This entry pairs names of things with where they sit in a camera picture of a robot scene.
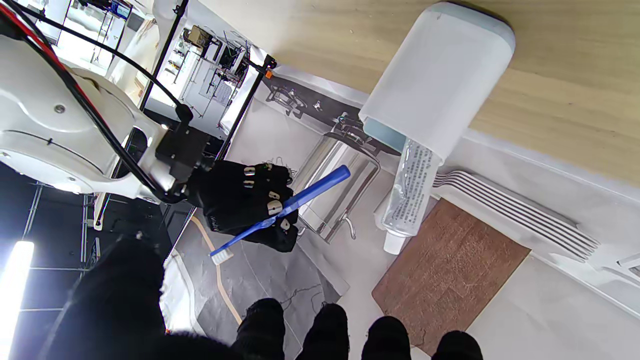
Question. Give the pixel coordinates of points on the white toothbrush holder cup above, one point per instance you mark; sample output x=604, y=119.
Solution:
x=440, y=75

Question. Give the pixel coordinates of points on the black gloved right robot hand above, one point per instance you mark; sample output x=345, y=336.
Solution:
x=230, y=200

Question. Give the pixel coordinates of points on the printed kitchen backdrop banner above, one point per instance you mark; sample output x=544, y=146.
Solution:
x=525, y=310

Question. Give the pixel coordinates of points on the white toothpaste tube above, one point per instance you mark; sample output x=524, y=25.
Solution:
x=410, y=195

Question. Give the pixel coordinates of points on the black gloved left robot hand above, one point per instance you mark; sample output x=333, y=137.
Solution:
x=115, y=310

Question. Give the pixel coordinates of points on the blue toothbrush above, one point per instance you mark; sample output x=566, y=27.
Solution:
x=320, y=186

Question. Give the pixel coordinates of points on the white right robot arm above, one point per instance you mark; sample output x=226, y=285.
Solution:
x=45, y=130

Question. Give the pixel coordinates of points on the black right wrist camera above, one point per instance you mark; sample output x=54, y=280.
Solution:
x=182, y=150

